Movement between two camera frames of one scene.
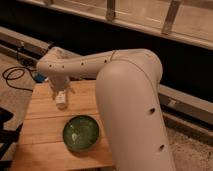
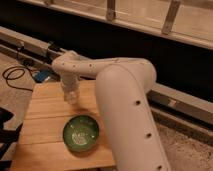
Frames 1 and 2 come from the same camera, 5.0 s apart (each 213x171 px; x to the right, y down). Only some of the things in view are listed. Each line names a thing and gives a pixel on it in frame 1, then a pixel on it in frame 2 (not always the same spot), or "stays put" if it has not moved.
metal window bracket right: [170, 16] stays put
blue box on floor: [39, 78] stays put
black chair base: [7, 138] stays put
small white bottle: [61, 100] to [71, 97]
